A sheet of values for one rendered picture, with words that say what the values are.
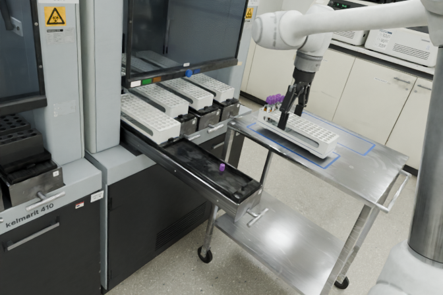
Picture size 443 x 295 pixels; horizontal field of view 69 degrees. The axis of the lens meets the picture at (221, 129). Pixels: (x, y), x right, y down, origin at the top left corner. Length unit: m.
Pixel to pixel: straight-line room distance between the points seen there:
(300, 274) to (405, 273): 0.86
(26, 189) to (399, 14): 1.03
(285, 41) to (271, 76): 2.51
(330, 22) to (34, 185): 0.89
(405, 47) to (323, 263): 1.98
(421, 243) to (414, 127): 2.46
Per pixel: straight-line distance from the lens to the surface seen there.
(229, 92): 1.49
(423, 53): 3.03
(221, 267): 1.81
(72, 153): 1.12
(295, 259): 1.58
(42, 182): 1.01
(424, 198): 0.68
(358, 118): 3.21
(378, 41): 3.08
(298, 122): 1.24
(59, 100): 1.02
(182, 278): 1.74
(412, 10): 0.90
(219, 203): 0.95
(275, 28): 0.99
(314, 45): 1.10
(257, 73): 3.58
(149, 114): 1.17
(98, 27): 1.01
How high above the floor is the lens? 1.39
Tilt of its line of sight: 28 degrees down
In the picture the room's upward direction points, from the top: 11 degrees clockwise
